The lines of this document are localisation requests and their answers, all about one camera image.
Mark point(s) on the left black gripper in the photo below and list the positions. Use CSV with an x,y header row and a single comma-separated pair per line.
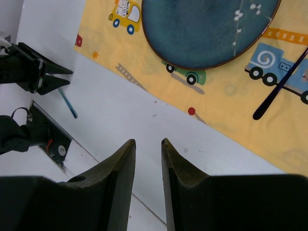
x,y
26,67

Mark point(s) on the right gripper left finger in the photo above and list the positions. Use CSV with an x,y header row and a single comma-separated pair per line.
x,y
95,200

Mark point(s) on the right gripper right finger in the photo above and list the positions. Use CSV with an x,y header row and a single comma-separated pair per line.
x,y
196,201

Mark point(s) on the iridescent metal fork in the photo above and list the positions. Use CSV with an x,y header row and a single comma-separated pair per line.
x,y
72,110

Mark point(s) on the yellow vehicle-print cloth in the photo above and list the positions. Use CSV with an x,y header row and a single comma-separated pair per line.
x,y
224,97

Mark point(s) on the iridescent purple metal spoon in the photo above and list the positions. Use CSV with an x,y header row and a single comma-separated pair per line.
x,y
260,111

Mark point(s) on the dark teal ceramic plate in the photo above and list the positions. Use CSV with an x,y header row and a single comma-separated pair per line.
x,y
203,34

